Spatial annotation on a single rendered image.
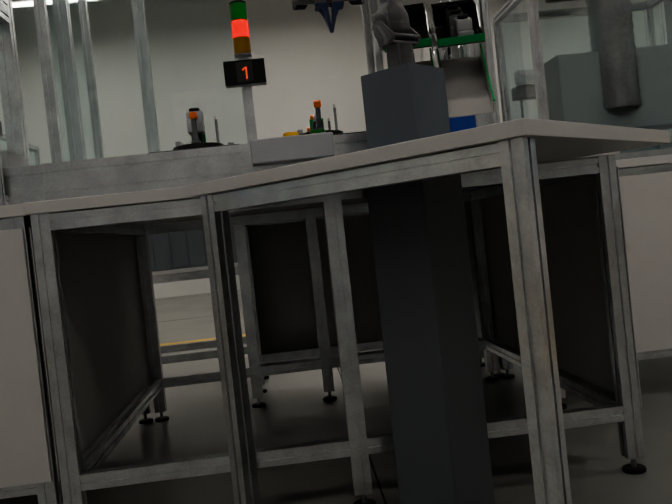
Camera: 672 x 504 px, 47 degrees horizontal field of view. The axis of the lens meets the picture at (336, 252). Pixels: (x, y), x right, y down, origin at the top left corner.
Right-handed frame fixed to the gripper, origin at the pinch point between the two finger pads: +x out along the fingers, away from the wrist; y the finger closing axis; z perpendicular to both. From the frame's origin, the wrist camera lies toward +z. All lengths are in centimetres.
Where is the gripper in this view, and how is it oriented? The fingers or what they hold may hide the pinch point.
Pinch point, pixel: (330, 19)
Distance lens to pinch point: 206.6
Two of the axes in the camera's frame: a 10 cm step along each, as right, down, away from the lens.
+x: 1.1, 9.9, 0.2
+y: -9.9, 1.1, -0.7
